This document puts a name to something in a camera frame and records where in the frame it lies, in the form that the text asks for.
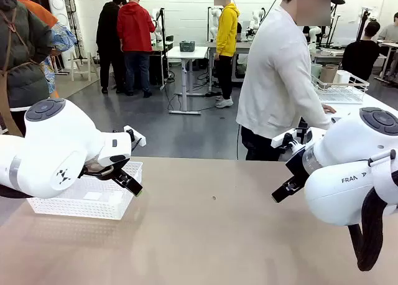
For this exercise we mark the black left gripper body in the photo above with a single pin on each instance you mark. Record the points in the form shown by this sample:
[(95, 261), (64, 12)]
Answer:
[(113, 170)]

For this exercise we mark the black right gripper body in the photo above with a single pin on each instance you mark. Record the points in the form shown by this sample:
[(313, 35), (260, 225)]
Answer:
[(297, 168)]

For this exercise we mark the white perforated plastic basket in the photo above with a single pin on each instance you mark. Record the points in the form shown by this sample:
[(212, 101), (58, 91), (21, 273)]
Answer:
[(93, 204)]

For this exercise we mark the pale green plastic cup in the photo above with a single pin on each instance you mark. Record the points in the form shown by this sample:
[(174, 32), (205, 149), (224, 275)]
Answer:
[(315, 71)]

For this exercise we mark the beige plastic cup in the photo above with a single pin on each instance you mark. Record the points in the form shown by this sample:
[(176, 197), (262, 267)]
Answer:
[(328, 75)]

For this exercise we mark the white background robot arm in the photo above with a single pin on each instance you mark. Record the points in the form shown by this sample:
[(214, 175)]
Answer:
[(256, 20), (214, 20), (156, 23)]

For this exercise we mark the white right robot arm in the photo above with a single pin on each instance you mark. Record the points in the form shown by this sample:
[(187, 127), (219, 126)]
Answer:
[(342, 142)]

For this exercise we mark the person's right forearm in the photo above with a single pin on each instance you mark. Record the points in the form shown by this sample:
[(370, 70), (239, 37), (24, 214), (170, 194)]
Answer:
[(317, 114)]

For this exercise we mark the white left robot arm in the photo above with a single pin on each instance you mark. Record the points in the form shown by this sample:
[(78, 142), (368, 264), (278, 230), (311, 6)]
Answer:
[(56, 142)]

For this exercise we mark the person's left hand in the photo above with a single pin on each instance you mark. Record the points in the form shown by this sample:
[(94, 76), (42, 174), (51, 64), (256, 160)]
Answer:
[(329, 109)]

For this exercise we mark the person in white sweater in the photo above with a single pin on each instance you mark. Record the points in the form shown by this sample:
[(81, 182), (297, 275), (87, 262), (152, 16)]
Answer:
[(273, 79)]

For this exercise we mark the white plastic cup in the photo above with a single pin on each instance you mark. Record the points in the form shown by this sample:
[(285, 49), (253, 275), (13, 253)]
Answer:
[(342, 77)]

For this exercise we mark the white step stool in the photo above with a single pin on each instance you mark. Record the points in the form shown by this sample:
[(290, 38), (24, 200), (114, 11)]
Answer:
[(72, 64)]

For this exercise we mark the wooden top lab desk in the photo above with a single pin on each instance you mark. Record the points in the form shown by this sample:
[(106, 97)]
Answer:
[(244, 47), (166, 48), (329, 53)]

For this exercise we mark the person in black sweater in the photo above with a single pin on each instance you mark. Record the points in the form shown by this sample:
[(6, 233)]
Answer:
[(360, 54)]

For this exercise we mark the person in black hoodie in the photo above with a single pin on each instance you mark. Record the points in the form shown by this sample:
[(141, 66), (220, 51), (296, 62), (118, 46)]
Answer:
[(105, 33)]

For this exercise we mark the mannequin in dark green jacket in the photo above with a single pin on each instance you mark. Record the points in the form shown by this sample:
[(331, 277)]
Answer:
[(25, 64)]

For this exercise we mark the white standing desk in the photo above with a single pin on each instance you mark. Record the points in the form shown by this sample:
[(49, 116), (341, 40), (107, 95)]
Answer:
[(189, 52)]

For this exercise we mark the mannequin with orange blue garments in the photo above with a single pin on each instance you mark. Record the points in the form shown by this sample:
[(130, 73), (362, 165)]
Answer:
[(62, 37)]

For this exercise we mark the dark green crate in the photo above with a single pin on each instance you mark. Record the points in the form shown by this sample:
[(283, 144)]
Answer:
[(187, 46)]

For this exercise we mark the person in red hoodie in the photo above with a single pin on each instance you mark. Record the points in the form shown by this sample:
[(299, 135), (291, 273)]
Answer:
[(135, 26)]

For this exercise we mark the person in yellow hoodie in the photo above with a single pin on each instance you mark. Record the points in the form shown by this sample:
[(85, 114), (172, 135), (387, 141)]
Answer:
[(227, 30)]

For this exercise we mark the black tripod stand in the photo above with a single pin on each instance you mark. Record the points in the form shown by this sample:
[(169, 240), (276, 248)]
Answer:
[(363, 26)]

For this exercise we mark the seated person in grey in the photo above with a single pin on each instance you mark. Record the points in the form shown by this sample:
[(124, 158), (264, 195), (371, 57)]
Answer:
[(388, 31)]

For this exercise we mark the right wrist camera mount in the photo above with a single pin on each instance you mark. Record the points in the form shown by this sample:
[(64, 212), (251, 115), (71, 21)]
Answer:
[(276, 140)]

